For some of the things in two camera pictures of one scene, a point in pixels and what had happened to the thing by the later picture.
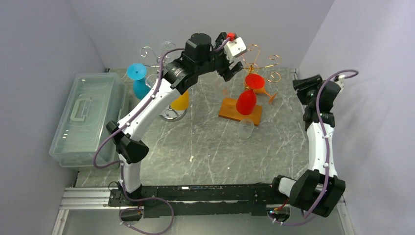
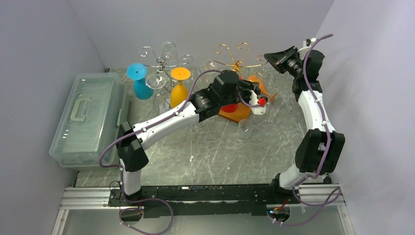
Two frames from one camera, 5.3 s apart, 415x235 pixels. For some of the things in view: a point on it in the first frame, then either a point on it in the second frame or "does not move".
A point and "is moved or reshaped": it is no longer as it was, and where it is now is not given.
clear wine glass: x=172 y=55 does not move
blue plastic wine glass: x=137 y=72 does not move
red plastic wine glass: x=246 y=101 is moved or reshaped
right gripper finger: x=302 y=83 → x=278 y=59
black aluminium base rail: x=186 y=200 does not move
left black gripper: x=236 y=69 → x=249 y=86
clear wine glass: x=245 y=128 does not move
